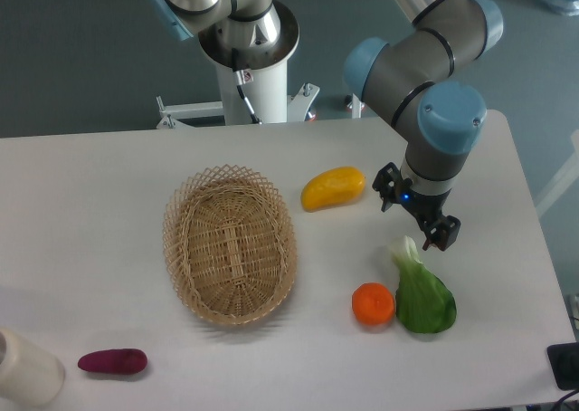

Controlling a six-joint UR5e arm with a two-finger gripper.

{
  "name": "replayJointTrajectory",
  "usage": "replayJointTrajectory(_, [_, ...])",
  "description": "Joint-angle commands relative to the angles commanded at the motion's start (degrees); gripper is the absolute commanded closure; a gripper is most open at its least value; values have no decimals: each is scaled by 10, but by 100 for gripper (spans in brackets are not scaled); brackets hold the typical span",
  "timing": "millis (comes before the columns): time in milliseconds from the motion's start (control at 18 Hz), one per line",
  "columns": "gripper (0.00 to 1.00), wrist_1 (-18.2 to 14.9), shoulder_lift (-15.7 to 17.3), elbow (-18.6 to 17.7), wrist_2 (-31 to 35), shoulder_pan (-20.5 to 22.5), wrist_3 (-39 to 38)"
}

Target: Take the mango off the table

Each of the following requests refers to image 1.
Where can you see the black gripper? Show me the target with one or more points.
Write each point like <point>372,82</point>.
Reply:
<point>441,231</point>

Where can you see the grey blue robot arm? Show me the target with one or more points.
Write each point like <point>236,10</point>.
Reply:
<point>408,84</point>

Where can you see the yellow mango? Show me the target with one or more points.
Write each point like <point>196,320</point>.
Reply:
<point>335,187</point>

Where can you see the green bok choy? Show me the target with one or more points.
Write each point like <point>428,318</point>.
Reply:
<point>424,305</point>

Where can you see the orange carrot slice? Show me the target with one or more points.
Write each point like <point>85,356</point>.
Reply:
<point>373,304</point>

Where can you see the woven wicker basket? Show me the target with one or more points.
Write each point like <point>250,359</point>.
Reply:
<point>229,245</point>

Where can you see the black device at table edge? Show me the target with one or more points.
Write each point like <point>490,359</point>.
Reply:
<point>563,359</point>

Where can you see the purple eggplant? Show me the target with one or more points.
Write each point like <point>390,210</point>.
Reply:
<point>125,362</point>

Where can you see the cream white bottle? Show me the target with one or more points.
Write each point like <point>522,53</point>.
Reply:
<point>30,375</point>

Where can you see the white frame leg right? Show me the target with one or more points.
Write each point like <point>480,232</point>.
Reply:
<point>563,178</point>

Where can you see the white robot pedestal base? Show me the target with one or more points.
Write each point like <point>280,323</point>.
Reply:
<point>251,63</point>

